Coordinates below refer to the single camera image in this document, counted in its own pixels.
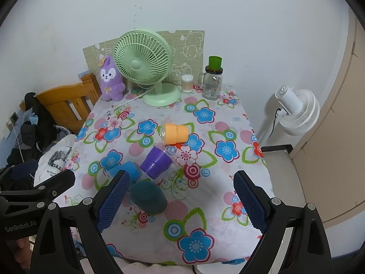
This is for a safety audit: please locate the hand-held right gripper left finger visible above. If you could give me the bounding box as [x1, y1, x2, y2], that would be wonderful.
[30, 170, 132, 274]

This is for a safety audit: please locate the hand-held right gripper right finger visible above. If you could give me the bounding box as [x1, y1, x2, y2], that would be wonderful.
[233, 170, 334, 274]

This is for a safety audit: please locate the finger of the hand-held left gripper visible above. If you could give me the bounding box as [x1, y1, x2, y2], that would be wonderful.
[0, 169, 76, 206]
[0, 159, 39, 184]

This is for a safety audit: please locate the purple cup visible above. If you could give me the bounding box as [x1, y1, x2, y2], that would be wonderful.
[140, 145, 174, 180]

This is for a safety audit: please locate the dark green cup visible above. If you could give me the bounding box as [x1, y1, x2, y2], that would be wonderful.
[130, 179, 168, 215]

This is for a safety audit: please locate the blue cup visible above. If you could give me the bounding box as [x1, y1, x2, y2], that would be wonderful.
[104, 161, 143, 183]

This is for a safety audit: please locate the orange cup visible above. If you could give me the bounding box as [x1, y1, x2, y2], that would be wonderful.
[160, 123, 189, 146]

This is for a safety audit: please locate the bright green plastic cup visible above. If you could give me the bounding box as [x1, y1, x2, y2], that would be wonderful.
[208, 56, 223, 71]

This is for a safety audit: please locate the person's left hand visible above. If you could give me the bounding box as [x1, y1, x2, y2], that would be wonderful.
[5, 234, 32, 273]

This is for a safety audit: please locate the white printed garment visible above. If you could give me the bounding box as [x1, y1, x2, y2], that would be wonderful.
[34, 135, 78, 189]

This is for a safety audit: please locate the floral tablecloth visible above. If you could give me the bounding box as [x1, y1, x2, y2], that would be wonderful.
[53, 84, 276, 266]

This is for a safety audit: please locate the black jacket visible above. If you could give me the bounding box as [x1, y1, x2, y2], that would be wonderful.
[6, 92, 62, 167]

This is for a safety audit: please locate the beige wooden door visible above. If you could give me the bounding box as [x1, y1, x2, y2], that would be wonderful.
[290, 8, 365, 230]

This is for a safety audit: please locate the white standing fan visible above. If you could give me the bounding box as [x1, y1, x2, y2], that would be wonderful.
[258, 85, 320, 146]

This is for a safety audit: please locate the purple plush toy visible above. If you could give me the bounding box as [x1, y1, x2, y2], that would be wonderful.
[98, 55, 126, 102]

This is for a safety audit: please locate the glass mug jar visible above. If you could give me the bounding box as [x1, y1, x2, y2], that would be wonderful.
[198, 66, 224, 101]

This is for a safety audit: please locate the cotton swab jar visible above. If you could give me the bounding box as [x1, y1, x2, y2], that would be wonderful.
[181, 74, 194, 93]

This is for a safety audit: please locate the green desk fan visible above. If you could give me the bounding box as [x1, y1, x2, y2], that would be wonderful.
[113, 29, 182, 107]

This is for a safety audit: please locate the thin white cable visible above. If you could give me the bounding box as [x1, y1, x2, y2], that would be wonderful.
[11, 124, 35, 179]

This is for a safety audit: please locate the black metal frame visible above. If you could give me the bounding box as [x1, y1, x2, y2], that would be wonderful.
[261, 144, 294, 153]

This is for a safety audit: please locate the black fan cable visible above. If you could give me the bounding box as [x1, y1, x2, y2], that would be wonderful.
[269, 108, 286, 139]

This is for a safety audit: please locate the white desk fan cable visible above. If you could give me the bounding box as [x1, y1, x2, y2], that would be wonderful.
[107, 87, 156, 115]

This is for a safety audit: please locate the beige cartoon wall poster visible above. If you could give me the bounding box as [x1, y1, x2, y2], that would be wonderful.
[83, 29, 205, 92]

